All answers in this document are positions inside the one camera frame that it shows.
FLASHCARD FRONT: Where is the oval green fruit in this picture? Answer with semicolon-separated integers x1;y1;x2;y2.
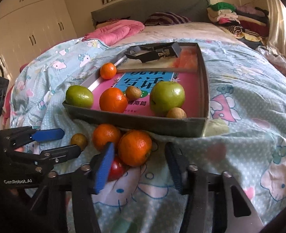
65;85;93;109

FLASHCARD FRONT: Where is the white plastic bag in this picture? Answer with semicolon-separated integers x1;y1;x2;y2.
255;46;286;74

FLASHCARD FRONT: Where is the beige bed sheet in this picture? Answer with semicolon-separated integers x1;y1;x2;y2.
114;22;245;47

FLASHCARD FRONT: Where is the pink Chinese workbook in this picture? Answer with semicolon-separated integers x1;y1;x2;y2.
89;72;202;117

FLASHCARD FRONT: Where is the grey cardboard tray box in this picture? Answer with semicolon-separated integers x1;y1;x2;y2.
63;42;210;137

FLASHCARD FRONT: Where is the grey green headboard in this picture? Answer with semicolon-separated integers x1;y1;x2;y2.
91;0;210;24

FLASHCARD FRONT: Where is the cream curtain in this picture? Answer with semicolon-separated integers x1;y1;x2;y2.
266;0;286;57

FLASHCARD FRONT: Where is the orange tangerine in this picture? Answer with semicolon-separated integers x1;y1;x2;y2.
99;88;128;113
118;130;152;167
92;124;121;151

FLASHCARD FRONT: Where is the light blue kitty blanket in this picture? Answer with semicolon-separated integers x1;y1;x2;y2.
10;39;286;232

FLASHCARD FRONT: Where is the pink quilt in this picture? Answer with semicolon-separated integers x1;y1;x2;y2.
82;19;145;46

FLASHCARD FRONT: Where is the small orange in tray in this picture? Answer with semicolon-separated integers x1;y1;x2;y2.
100;63;117;80

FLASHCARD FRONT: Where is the red cherry tomato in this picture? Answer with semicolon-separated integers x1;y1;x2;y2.
108;155;128;182

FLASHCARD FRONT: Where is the brown longan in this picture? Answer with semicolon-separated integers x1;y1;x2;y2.
70;133;88;151
166;107;187;119
125;86;142;100

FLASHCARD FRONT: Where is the pile of folded clothes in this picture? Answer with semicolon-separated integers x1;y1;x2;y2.
207;2;270;50

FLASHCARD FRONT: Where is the round green apple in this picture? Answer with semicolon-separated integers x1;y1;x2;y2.
149;81;186;116

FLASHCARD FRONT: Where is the black plastic gripper part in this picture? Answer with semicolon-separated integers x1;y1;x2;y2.
124;42;182;63

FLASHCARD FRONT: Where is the white wardrobe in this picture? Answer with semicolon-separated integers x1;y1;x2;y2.
0;0;77;83

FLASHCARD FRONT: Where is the orange cover book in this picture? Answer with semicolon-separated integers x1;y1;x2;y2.
117;46;199;73

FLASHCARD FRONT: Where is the striped purple pillow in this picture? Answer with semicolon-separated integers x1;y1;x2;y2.
144;12;191;26

